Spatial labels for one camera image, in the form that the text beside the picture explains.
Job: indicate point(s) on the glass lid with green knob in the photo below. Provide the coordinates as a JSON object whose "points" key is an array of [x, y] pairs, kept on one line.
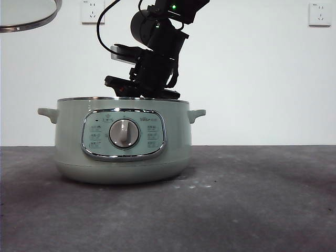
{"points": [[29, 13]]}

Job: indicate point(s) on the pale green electric pot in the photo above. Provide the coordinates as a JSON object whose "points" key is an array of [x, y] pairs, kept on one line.
{"points": [[71, 136]]}

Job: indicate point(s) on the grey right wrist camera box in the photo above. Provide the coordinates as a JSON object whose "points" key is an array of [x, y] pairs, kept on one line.
{"points": [[123, 53]]}

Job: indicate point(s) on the white wall socket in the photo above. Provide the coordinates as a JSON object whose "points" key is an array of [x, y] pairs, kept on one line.
{"points": [[319, 15], [89, 13]]}

